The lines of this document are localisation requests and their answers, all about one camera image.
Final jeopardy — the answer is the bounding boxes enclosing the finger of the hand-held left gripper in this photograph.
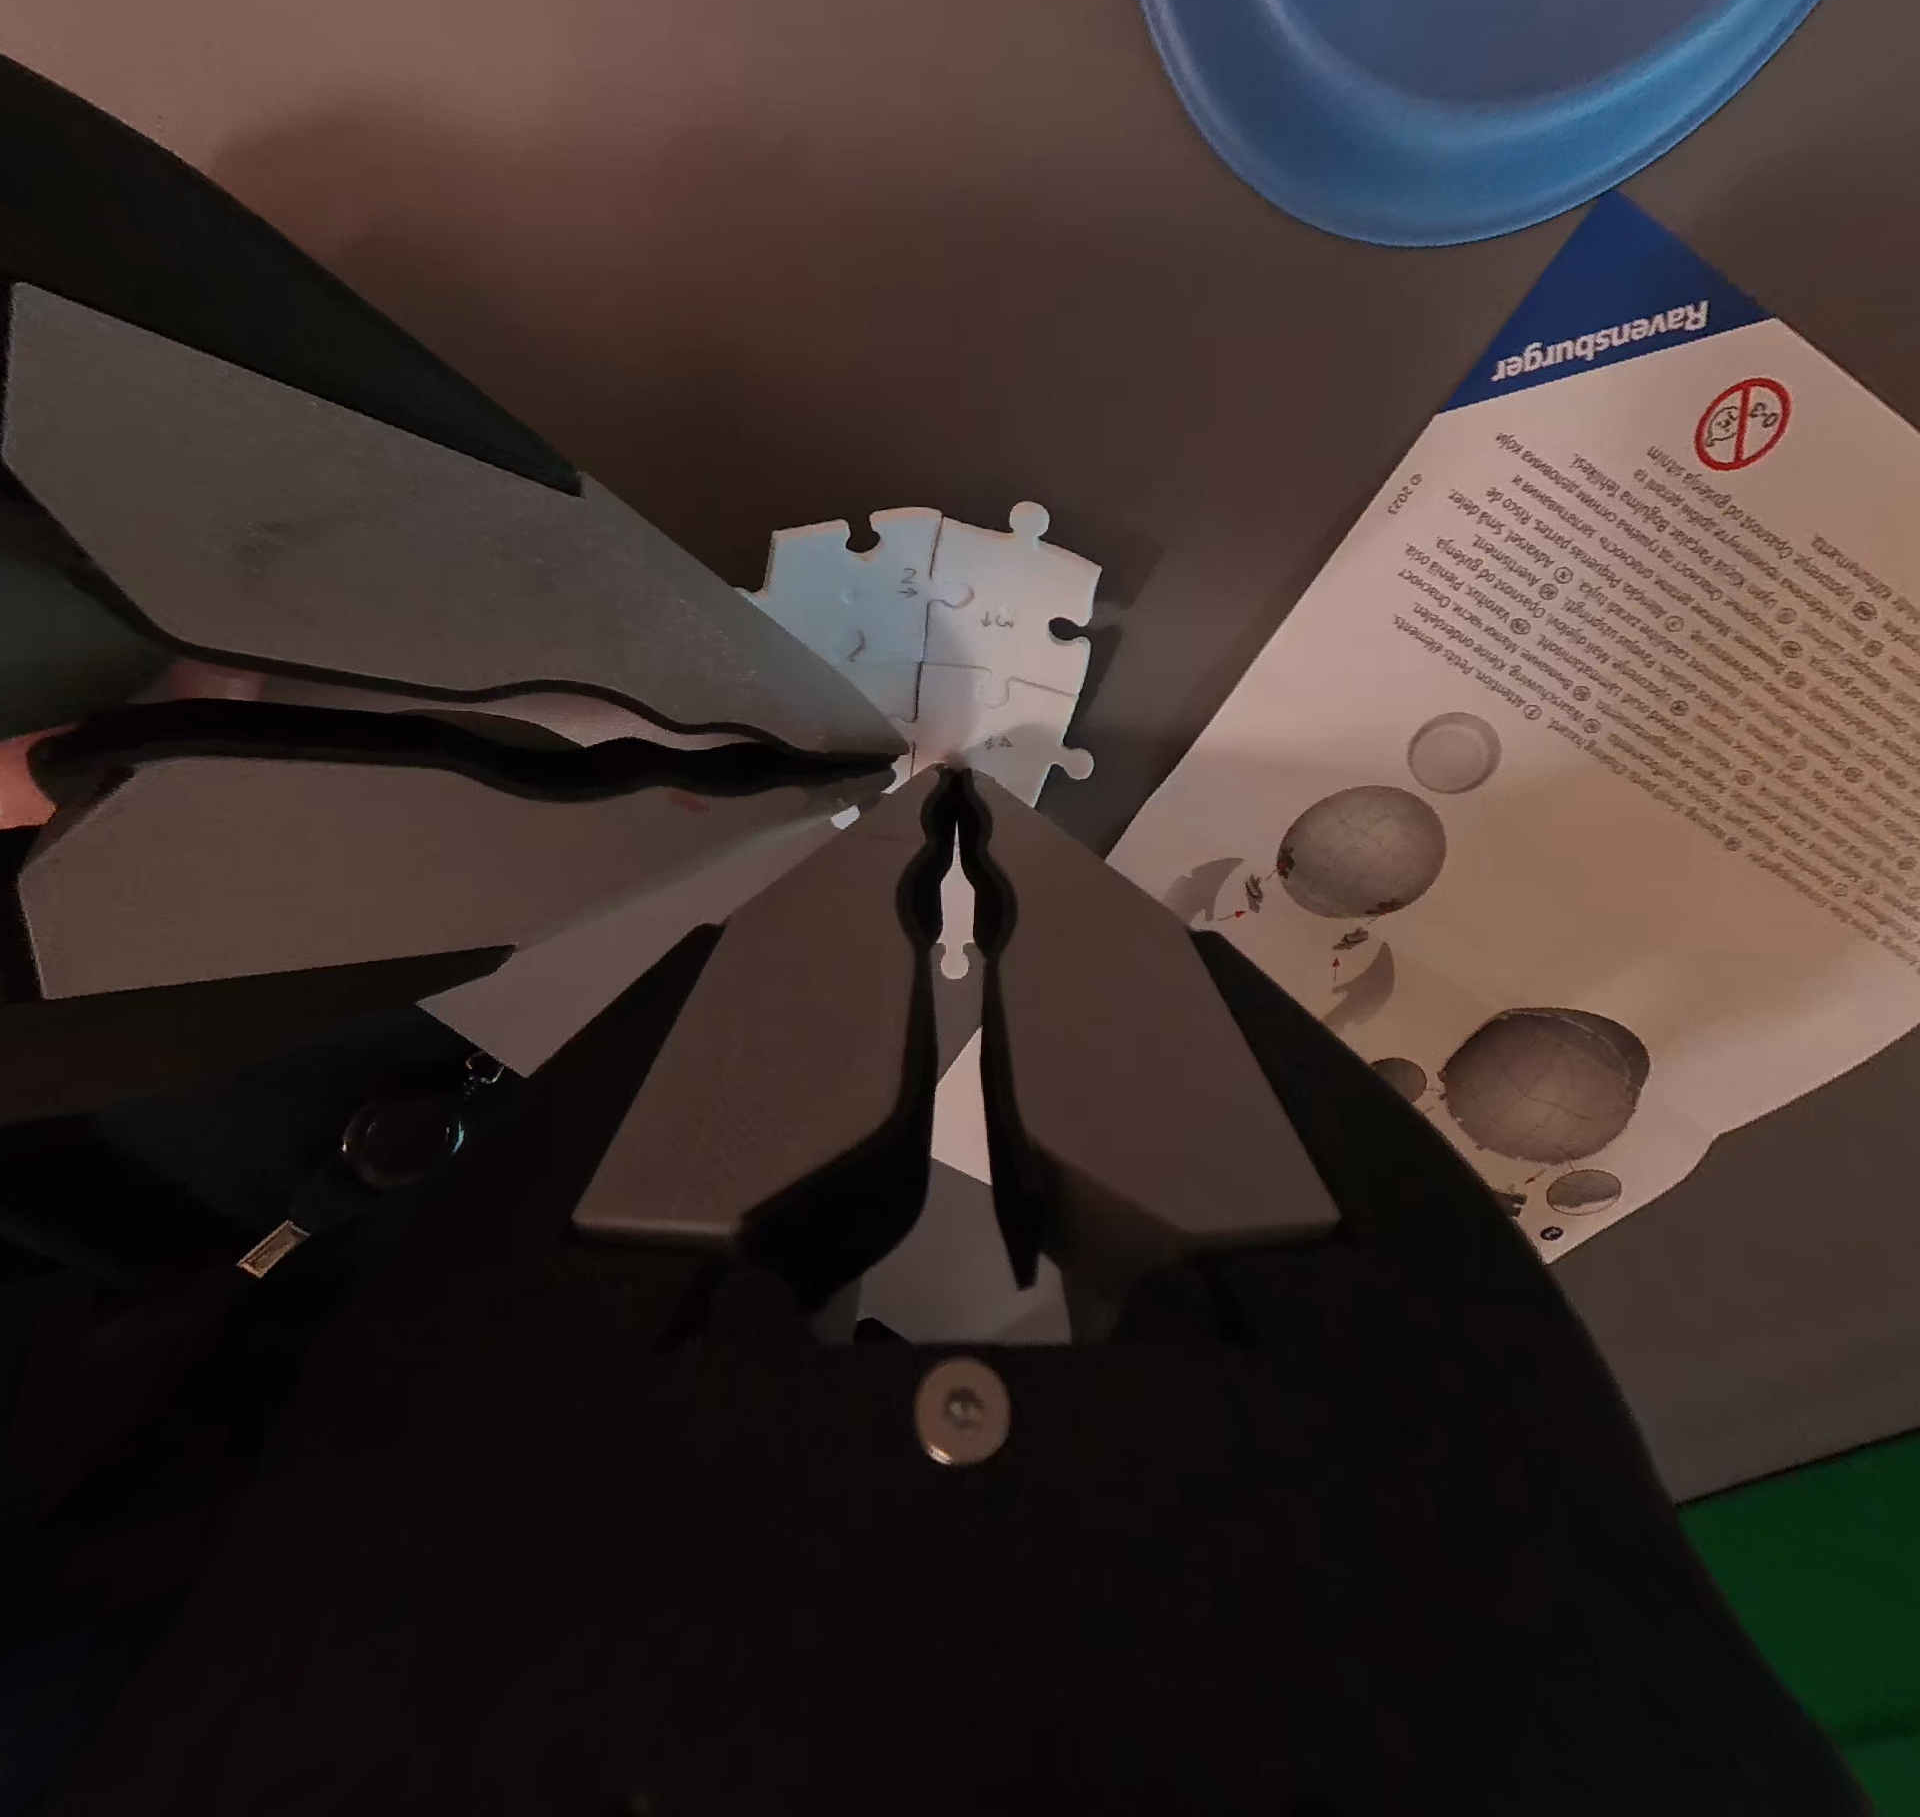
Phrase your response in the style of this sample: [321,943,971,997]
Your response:
[22,736,902,1005]
[0,284,908,777]

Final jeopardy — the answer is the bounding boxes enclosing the green plastic bin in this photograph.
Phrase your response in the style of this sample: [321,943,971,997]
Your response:
[1676,1443,1920,1817]

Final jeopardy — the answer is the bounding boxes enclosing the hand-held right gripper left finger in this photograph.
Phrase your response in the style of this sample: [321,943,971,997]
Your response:
[569,765,960,1324]

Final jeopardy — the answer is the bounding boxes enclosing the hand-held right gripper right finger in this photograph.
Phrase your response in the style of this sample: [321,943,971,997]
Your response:
[956,767,1345,1294]

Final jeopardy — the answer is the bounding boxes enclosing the blue round plastic stand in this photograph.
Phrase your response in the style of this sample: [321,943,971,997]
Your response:
[1123,0,1894,247]

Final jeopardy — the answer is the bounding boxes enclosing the black badge reel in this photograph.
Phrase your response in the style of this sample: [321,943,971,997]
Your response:
[337,1052,505,1190]

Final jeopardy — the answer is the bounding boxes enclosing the white joined puzzle section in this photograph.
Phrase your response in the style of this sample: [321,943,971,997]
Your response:
[420,501,1117,1346]

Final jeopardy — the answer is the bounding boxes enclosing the white instruction leaflet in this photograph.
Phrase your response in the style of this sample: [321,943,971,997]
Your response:
[1101,188,1920,1266]

